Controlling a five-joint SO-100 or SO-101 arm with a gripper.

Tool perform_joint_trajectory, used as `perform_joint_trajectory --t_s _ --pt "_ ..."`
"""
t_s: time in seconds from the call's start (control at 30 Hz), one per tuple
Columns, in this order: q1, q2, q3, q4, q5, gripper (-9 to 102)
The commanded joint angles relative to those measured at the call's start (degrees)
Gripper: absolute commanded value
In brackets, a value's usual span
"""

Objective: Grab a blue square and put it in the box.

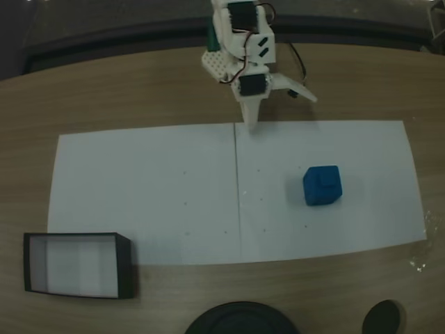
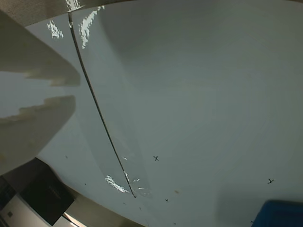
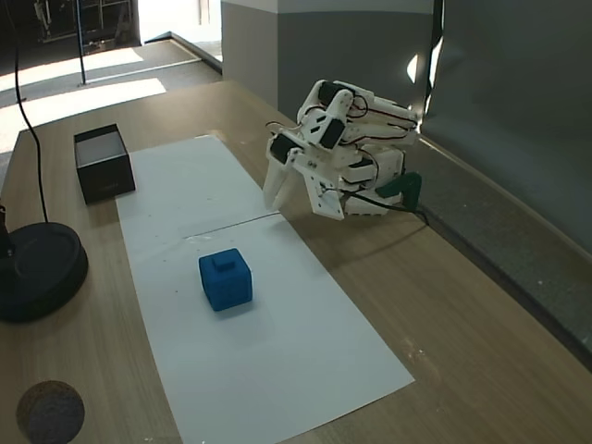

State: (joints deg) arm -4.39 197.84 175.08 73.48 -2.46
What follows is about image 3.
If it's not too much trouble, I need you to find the blue cube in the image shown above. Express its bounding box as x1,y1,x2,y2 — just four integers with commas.
198,247,256,315

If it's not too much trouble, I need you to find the dark brown open box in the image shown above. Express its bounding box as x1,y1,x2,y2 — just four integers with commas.
73,122,137,206

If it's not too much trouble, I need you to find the white paper sheet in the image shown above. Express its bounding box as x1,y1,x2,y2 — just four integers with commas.
114,134,281,241
119,215,416,444

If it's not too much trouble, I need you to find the green table clamp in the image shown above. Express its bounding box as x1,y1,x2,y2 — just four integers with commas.
375,171,425,210

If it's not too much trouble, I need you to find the thin dark metal pole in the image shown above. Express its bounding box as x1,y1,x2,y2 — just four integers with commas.
75,0,88,87

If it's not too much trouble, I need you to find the dark backdrop sheet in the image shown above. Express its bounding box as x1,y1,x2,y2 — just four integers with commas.
405,0,592,260

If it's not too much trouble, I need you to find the black round stand base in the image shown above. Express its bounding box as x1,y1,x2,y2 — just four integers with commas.
0,203,90,325

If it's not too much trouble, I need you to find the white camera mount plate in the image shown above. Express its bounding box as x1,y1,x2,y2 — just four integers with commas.
299,156,347,221

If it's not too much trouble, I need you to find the black camera cable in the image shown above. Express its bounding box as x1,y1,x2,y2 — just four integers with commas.
343,191,432,228

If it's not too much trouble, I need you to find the thin black stand cable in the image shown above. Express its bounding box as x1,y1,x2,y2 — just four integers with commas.
6,0,52,226

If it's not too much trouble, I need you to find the round table cable hole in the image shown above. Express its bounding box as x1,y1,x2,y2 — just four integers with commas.
16,379,86,444

